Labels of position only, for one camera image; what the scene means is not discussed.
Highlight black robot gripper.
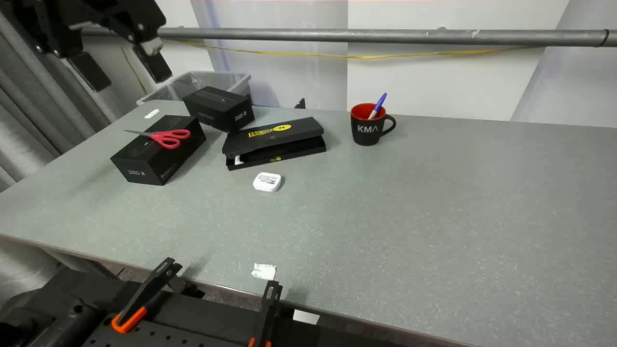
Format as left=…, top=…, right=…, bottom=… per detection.
left=0, top=0, right=172, bottom=91

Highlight blue marker pen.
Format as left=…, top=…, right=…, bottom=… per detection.
left=369, top=93, right=388, bottom=120

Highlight black mug red inside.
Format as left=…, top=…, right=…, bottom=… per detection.
left=351, top=105, right=398, bottom=147

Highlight black box front left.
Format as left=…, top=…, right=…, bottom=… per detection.
left=112, top=116, right=207, bottom=186

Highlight black box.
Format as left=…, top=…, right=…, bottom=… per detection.
left=184, top=87, right=255, bottom=132
left=112, top=116, right=207, bottom=186

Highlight black box rear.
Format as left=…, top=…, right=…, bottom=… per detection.
left=184, top=87, right=255, bottom=132

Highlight small white square device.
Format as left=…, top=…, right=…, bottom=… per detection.
left=253, top=172, right=284, bottom=193

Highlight black long stapler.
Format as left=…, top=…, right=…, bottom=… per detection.
left=222, top=118, right=326, bottom=170

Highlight black orange clamp left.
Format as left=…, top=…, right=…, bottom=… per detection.
left=110, top=259, right=182, bottom=336

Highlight black orange clamp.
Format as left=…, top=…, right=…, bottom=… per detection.
left=247, top=280, right=284, bottom=347
left=110, top=259, right=182, bottom=336

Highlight white tape piece on table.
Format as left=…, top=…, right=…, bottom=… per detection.
left=251, top=263, right=278, bottom=280

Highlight grey horizontal metal pipe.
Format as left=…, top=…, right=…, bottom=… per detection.
left=159, top=27, right=617, bottom=49

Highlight black orange clamp right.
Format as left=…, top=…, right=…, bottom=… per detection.
left=247, top=280, right=284, bottom=347

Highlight yellow cable along wall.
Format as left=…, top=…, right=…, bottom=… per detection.
left=168, top=39, right=536, bottom=66

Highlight red handled scissors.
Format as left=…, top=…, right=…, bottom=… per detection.
left=143, top=130, right=191, bottom=151

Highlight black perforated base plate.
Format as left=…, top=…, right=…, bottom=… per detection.
left=0, top=270, right=461, bottom=347

